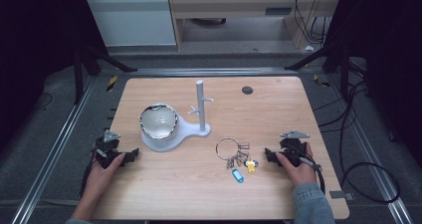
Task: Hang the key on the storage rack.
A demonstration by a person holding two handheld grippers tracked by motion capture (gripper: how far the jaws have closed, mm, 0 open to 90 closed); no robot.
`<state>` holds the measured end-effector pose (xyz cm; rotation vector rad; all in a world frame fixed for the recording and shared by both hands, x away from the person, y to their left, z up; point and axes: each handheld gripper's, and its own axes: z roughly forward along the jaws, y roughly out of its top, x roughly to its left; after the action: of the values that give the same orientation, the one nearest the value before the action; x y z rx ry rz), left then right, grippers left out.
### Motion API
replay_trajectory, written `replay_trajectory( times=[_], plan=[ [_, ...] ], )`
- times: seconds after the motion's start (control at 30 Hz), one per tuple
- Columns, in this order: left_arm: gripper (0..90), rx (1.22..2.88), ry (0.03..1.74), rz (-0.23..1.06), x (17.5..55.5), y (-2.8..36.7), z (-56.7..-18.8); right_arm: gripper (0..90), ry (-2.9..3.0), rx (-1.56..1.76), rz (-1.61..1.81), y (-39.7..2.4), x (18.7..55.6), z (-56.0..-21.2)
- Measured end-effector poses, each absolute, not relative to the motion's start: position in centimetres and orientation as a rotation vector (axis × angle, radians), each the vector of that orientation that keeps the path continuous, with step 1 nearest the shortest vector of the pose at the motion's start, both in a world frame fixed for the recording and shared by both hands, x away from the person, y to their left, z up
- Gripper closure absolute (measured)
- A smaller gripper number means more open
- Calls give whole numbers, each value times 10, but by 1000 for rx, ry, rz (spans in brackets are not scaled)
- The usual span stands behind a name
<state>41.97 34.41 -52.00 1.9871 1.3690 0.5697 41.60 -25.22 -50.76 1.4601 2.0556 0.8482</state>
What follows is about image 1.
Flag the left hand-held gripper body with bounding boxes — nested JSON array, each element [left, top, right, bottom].
[[94, 129, 124, 169]]

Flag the person's left hand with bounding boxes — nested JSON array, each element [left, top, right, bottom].
[[86, 152, 126, 194]]

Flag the person's right hand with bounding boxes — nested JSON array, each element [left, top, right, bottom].
[[275, 142, 318, 188]]

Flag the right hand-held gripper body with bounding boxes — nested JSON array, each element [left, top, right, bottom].
[[278, 129, 312, 168]]

